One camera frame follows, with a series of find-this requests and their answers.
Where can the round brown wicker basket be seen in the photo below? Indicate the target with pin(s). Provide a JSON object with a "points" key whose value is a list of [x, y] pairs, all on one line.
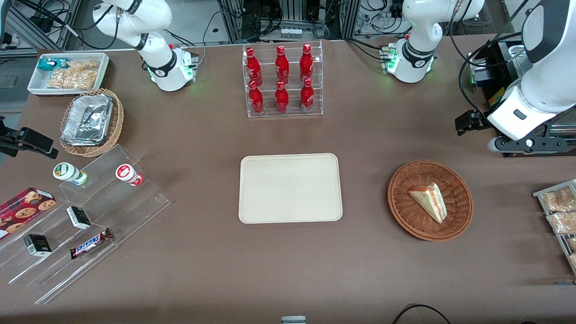
{"points": [[405, 211]]}

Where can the clear bag of crackers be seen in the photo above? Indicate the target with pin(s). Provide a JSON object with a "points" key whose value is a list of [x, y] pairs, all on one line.
{"points": [[76, 75]]}

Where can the small black white carton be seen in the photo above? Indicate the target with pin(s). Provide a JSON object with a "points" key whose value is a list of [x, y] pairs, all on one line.
{"points": [[78, 217]]}

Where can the white rectangular snack bin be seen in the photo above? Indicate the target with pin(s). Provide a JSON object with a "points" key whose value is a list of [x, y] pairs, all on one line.
{"points": [[37, 83]]}

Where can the teal snack packet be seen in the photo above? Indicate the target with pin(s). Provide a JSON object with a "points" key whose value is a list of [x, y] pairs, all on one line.
{"points": [[47, 64]]}

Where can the clear acrylic step display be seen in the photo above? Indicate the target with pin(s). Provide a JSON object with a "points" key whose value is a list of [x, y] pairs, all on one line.
{"points": [[126, 207]]}

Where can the red cola bottle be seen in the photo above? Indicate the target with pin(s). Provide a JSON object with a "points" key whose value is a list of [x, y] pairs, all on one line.
{"points": [[256, 100], [282, 66], [281, 99], [307, 97], [254, 67], [306, 65]]}

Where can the silver foil container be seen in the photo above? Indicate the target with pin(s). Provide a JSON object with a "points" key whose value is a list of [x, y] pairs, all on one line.
{"points": [[87, 119]]}

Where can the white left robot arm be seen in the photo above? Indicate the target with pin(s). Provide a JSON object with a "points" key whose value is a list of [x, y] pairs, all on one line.
{"points": [[418, 18]]}

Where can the clear bag of pastries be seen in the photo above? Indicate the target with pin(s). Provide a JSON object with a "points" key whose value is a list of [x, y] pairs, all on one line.
{"points": [[563, 222], [560, 199]]}

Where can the oval light wicker basket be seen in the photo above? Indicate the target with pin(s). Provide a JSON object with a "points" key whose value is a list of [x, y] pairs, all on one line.
{"points": [[116, 126]]}

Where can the brown Snickers bar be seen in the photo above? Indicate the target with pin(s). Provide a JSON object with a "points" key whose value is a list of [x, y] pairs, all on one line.
{"points": [[90, 244]]}

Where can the beige plastic tray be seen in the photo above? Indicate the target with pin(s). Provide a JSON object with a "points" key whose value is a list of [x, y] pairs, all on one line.
{"points": [[290, 188]]}

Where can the red cookie box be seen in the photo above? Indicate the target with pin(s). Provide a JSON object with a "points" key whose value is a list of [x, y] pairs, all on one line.
{"points": [[24, 207]]}

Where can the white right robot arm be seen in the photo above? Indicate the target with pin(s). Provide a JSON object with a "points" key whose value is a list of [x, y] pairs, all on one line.
{"points": [[135, 18]]}

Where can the red lid yogurt cup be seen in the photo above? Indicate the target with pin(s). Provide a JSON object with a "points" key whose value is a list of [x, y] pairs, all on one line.
{"points": [[126, 173]]}

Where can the white power strip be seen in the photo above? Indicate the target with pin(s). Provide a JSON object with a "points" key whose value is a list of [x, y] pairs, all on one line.
{"points": [[290, 32]]}

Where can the triangular sandwich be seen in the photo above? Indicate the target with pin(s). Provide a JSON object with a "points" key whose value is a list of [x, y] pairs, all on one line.
{"points": [[429, 200]]}

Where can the green lid yogurt cup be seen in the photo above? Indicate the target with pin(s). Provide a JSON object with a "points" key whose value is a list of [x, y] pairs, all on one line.
{"points": [[67, 172]]}

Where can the clear acrylic bottle rack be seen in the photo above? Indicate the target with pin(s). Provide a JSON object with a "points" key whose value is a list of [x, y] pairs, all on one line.
{"points": [[269, 67]]}

